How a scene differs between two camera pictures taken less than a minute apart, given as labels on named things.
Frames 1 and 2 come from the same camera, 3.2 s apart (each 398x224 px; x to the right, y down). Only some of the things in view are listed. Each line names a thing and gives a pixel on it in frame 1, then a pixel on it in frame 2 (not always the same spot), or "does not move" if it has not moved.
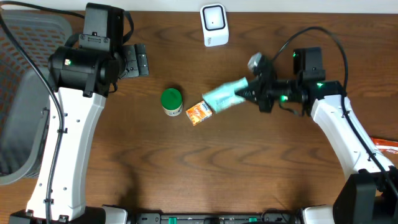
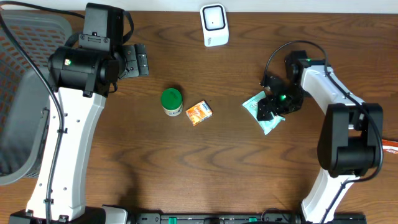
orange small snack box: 199,112 does not move
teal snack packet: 224,96 → 267,126
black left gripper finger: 143,64 does not move
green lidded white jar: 171,101 does not move
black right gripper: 262,94 → 273,104
